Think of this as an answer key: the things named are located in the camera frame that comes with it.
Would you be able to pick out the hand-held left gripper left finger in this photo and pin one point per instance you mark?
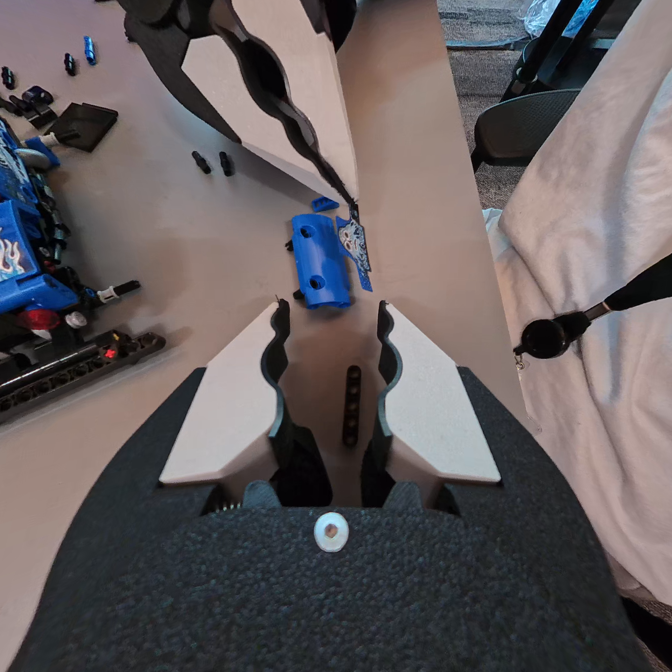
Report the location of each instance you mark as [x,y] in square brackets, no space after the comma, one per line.
[231,409]

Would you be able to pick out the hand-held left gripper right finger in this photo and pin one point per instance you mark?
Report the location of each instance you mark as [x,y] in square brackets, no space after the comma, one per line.
[435,414]

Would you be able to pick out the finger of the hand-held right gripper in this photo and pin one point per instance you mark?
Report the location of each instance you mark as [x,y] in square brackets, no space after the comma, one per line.
[309,63]
[236,99]

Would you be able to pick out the blue curved lego panel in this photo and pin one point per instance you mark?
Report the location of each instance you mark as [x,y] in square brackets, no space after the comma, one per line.
[317,262]

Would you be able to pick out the blue printed sticker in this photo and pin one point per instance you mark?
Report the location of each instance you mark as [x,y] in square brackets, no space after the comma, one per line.
[357,246]

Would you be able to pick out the black lego pin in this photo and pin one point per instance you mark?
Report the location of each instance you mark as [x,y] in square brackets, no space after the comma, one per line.
[7,77]
[70,64]
[201,162]
[227,164]

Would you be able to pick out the blue lego pin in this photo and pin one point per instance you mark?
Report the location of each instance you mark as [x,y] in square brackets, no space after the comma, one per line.
[90,50]

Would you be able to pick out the black lego beam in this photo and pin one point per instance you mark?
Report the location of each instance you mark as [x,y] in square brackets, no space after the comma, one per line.
[352,407]

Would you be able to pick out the black square lego plate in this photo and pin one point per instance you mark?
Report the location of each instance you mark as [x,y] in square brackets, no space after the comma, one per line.
[81,126]

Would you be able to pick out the small blue lego piece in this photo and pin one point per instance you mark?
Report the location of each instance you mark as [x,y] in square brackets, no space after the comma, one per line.
[324,203]

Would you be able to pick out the dark lego connector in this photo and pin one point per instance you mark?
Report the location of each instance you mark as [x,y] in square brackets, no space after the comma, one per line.
[38,99]

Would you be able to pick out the blue black lego vehicle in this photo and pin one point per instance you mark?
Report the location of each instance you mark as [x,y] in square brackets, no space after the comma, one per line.
[31,273]

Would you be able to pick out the black badge reel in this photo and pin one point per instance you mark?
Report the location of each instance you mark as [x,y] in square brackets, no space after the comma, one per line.
[546,338]

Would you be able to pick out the grey chair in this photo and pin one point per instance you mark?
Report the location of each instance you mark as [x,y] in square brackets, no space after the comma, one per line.
[519,126]

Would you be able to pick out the white shirt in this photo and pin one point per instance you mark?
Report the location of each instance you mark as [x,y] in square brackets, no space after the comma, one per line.
[593,236]

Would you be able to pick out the clear plastic bag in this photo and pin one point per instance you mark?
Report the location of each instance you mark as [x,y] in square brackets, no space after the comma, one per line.
[546,13]

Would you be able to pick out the black stand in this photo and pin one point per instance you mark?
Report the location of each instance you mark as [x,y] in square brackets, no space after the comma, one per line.
[556,47]

